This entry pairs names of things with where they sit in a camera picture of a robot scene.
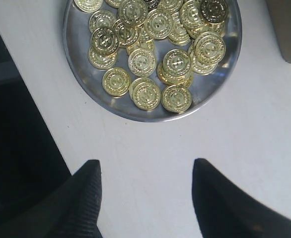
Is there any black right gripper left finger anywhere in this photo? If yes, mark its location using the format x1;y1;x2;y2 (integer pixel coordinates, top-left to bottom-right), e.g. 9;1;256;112
0;160;102;238

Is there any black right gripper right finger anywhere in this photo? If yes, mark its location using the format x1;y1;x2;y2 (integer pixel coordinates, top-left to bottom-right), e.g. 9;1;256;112
193;158;291;238

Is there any brown cardboard slotted box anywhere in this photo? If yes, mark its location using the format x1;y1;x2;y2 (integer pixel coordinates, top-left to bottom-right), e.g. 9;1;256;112
266;0;291;63

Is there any gold coin front left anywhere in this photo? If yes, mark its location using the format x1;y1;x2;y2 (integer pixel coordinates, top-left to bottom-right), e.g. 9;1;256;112
161;85;192;113

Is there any round steel plate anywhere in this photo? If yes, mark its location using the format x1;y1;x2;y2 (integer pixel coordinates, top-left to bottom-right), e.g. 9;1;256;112
63;0;242;122

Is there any gold coin front right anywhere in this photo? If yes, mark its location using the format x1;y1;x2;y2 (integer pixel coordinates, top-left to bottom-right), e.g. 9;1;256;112
102;67;131;97

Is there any gold coin front middle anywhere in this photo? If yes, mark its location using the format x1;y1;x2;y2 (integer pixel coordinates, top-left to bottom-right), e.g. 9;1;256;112
132;81;161;111

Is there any gold coin left edge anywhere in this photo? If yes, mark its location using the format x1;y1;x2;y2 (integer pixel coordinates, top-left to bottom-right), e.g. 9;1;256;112
193;31;226;65

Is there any gold coin edge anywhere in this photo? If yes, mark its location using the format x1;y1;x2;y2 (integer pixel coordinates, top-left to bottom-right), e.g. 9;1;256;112
90;26;120;56
193;31;226;65

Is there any gold coin right edge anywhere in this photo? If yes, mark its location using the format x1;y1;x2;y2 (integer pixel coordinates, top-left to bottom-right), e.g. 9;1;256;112
90;26;120;56

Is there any gold coin plate centre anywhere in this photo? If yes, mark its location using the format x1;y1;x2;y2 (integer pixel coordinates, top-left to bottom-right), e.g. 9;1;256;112
144;9;173;40

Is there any dark shaded gold coin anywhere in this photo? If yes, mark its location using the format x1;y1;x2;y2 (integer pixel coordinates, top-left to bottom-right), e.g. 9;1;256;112
200;0;228;24

